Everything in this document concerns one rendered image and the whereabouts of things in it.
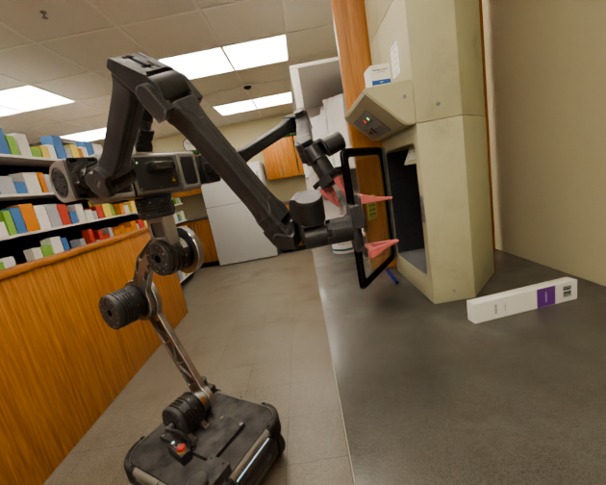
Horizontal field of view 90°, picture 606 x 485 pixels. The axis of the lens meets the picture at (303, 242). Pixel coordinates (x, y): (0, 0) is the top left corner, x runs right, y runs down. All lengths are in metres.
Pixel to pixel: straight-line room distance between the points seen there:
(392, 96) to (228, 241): 5.29
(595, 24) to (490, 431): 0.91
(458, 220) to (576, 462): 0.52
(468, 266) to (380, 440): 0.53
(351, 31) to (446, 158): 0.60
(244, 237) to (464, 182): 5.20
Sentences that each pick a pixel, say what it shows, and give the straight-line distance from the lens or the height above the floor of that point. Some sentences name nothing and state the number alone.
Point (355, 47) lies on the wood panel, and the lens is 1.23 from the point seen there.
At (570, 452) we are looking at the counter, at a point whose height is 0.94.
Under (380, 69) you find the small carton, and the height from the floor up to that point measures 1.56.
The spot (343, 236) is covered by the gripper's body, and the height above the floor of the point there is 1.20.
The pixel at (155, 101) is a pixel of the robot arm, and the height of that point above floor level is 1.52.
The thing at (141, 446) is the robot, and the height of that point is 0.24.
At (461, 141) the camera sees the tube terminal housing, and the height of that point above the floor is 1.35.
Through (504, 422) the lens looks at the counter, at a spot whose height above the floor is 0.94.
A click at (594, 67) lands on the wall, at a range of 1.07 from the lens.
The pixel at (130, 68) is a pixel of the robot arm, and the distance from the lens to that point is 0.72.
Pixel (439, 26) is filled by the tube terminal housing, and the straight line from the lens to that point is 0.90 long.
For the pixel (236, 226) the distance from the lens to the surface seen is 5.83.
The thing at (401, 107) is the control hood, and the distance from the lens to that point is 0.82.
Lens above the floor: 1.33
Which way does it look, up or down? 11 degrees down
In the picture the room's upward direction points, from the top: 11 degrees counter-clockwise
